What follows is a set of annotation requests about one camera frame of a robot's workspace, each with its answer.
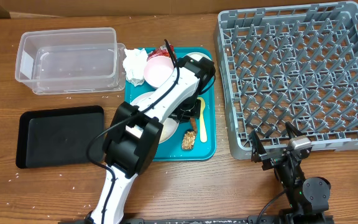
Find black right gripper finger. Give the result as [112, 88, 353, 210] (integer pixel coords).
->
[250, 130, 266, 156]
[285, 121, 305, 139]

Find brown granola chunk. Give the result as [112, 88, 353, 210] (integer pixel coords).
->
[181, 130, 197, 151]

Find orange carrot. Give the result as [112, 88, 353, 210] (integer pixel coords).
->
[190, 118, 198, 133]

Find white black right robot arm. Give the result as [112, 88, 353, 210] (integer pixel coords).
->
[246, 122, 334, 224]

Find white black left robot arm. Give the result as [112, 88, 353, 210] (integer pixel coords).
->
[85, 56, 216, 223]

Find grey dishwasher rack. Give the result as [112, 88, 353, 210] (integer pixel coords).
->
[214, 1, 358, 159]

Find white pink plate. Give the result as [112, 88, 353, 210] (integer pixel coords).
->
[130, 91, 179, 144]

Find yellow plastic spoon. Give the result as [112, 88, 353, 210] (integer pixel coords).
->
[197, 96, 208, 143]

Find teal tray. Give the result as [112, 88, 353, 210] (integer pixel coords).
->
[124, 47, 216, 161]

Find pink bowl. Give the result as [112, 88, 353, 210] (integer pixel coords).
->
[144, 56, 174, 89]

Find pale green bowl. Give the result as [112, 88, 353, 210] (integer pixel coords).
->
[186, 52, 211, 61]

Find red snack wrapper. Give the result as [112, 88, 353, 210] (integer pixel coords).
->
[147, 45, 171, 60]

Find crumpled white napkin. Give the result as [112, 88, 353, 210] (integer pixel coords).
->
[122, 49, 148, 86]

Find clear plastic bin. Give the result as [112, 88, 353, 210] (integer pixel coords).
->
[15, 27, 126, 95]

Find black tray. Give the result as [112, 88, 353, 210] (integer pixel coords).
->
[16, 105, 104, 169]

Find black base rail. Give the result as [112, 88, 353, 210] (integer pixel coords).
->
[58, 215, 335, 224]

